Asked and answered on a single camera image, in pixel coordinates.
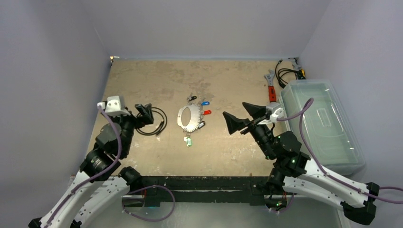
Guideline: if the metal key organizer ring plate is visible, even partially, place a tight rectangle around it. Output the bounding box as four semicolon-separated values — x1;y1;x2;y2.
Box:
177;103;203;133

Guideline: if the key with black tag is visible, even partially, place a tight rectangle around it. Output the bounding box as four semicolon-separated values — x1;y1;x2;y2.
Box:
187;93;197;102

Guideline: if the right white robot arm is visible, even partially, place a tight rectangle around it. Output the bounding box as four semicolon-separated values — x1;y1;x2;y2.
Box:
222;98;380;225

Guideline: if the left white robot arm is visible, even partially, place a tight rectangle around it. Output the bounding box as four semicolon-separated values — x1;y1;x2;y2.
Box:
28;98;154;228

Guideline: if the green key tag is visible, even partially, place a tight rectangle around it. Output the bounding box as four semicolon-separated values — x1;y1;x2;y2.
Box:
184;133;192;147

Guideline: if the clear plastic storage bin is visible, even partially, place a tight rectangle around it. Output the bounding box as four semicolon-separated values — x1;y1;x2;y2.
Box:
279;79;365;175

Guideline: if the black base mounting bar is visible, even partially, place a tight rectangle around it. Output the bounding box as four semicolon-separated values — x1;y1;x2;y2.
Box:
131;176;284;207

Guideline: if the coiled black usb cable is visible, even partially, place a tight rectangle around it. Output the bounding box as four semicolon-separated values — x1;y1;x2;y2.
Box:
136;107;168;136

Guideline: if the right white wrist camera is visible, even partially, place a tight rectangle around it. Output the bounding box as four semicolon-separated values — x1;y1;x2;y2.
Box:
259;102;284;125

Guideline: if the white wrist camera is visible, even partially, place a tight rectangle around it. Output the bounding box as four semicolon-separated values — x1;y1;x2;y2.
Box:
259;102;284;125
97;95;131;117

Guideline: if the black tag on ring plate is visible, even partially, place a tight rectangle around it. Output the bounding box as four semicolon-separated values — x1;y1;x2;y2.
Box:
198;121;206;129

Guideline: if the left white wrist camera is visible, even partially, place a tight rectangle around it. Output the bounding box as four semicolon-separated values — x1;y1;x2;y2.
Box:
97;95;131;117

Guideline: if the red handled adjustable wrench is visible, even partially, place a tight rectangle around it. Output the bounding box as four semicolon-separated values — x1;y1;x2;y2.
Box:
264;70;277;102

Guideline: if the black cable bundle in corner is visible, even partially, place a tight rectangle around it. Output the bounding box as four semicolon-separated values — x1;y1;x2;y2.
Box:
275;59;307;88

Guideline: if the aluminium frame rail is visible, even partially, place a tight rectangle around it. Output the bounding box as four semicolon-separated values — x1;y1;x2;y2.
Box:
64;176;352;228

